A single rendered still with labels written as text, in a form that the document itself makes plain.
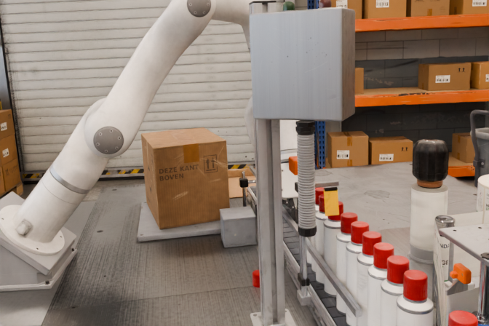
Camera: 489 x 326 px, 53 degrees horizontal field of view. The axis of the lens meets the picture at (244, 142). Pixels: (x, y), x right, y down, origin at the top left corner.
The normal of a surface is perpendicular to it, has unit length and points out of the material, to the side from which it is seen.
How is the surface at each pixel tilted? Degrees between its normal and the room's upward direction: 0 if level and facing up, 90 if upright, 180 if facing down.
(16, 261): 90
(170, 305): 0
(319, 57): 90
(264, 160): 90
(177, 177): 90
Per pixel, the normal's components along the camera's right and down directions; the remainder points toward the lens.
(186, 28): -0.17, 0.79
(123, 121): 0.49, -0.03
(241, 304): -0.04, -0.98
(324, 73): -0.43, 0.19
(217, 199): 0.33, 0.17
